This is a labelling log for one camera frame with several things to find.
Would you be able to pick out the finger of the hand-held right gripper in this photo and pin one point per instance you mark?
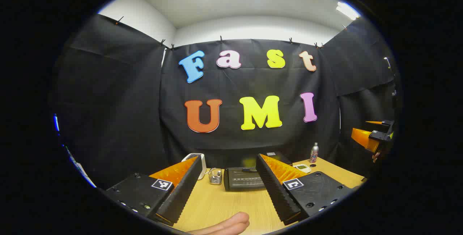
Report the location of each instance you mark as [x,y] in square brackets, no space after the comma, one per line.
[363,137]
[386,123]

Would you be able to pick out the white toaster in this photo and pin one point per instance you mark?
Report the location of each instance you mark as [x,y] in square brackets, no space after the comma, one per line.
[201,160]

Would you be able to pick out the ceiling light panel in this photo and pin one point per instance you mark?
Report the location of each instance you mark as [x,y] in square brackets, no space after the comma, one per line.
[347,10]

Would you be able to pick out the silver bottle with colourful print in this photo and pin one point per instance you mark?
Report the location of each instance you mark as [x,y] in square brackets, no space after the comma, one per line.
[314,153]

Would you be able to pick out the black electric oven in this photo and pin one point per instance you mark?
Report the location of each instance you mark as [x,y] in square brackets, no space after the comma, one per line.
[242,180]

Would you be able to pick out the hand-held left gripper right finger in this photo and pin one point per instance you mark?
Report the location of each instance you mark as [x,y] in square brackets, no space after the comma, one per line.
[275,188]

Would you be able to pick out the white divided dish with grains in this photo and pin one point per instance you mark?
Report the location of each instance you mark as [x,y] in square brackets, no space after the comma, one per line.
[303,168]

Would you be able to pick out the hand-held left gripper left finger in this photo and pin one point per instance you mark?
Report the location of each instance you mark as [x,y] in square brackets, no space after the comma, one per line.
[182,188]

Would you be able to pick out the black backdrop cloth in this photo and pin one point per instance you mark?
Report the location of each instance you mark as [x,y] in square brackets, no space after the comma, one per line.
[115,112]

